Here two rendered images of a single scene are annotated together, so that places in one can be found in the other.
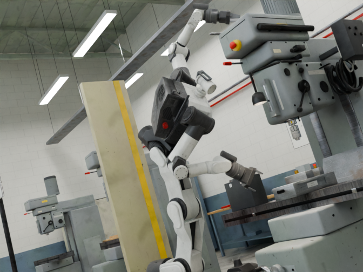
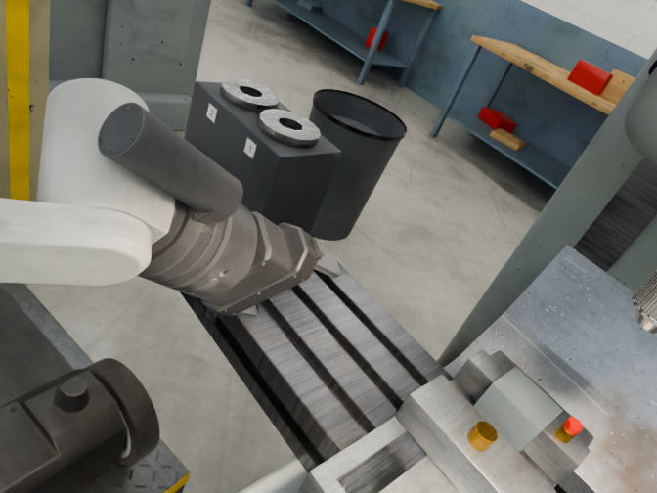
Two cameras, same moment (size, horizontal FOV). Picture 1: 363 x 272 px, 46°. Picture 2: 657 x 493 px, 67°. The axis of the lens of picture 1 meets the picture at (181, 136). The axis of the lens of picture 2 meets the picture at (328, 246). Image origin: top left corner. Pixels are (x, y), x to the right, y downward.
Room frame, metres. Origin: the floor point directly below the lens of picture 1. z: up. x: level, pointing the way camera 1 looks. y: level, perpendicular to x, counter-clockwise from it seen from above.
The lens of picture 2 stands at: (2.08, -0.24, 1.38)
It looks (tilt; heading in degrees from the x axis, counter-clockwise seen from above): 33 degrees down; 343
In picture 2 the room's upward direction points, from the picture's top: 23 degrees clockwise
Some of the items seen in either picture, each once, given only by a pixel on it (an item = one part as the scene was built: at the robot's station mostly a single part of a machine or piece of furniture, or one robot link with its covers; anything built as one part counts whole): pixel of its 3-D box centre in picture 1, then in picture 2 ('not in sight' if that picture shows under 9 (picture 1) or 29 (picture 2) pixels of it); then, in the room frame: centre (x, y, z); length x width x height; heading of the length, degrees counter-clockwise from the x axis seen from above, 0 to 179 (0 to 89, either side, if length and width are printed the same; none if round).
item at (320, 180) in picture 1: (304, 182); (467, 458); (2.36, -0.56, 0.96); 0.35 x 0.15 x 0.11; 127
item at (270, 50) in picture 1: (275, 58); not in sight; (2.38, -0.64, 1.68); 0.34 x 0.24 x 0.10; 127
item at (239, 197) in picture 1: (245, 191); (252, 165); (2.79, -0.29, 1.01); 0.22 x 0.12 x 0.20; 39
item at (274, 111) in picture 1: (269, 97); not in sight; (2.29, -0.52, 1.44); 0.04 x 0.04 x 0.21; 37
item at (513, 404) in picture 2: (303, 170); (511, 414); (2.38, -0.59, 1.02); 0.06 x 0.05 x 0.06; 37
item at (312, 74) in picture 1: (303, 90); not in sight; (2.47, -0.76, 1.47); 0.24 x 0.19 x 0.26; 37
